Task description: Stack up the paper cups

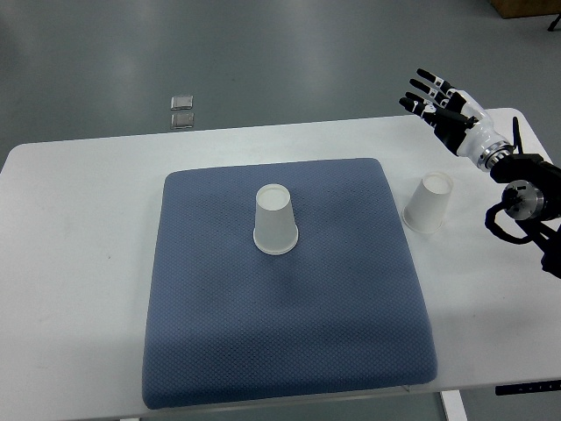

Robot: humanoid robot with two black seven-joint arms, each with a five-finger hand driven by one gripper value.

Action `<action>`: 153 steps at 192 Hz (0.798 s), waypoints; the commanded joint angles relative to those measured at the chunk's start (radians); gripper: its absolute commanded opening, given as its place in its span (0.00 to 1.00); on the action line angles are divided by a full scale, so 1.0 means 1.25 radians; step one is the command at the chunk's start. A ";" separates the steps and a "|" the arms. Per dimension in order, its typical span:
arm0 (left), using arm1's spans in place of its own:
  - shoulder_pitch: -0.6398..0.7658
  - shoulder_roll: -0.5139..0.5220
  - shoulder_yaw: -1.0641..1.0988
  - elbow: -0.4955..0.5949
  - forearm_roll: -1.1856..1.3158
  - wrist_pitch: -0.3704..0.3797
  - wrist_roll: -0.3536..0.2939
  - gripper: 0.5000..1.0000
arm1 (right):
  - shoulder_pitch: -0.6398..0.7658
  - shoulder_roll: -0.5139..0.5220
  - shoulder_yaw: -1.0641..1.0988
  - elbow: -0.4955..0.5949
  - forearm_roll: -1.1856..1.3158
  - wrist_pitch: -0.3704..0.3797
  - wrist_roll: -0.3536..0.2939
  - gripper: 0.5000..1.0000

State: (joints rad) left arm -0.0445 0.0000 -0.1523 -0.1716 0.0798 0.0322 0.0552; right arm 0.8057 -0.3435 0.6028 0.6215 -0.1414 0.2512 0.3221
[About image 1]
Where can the blue fabric cushion mat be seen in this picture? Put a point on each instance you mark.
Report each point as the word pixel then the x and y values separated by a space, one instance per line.
pixel 342 311

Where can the brown cardboard box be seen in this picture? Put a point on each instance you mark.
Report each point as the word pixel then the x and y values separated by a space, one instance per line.
pixel 526 8

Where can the metal floor plate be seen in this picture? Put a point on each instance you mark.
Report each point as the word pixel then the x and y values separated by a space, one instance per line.
pixel 182 120
pixel 181 102

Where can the upper metal floor plate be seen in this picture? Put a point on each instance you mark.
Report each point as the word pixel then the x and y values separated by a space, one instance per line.
pixel 181 102

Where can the black tripod leg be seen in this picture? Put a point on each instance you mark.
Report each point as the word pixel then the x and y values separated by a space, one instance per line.
pixel 553 25

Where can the lower metal floor plate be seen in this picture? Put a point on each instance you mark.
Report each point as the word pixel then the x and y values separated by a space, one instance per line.
pixel 182 120

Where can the white paper cup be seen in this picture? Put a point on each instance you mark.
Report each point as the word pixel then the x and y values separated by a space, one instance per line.
pixel 426 208
pixel 275 231

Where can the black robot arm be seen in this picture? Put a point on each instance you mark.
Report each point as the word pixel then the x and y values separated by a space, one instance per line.
pixel 532 185

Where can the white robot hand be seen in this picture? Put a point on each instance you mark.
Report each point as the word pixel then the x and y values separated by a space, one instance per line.
pixel 462 125

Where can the black table control panel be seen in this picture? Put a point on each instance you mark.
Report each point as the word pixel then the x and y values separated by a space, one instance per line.
pixel 527 388

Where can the white table leg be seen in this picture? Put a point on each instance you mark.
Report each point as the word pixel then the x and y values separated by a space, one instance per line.
pixel 454 409

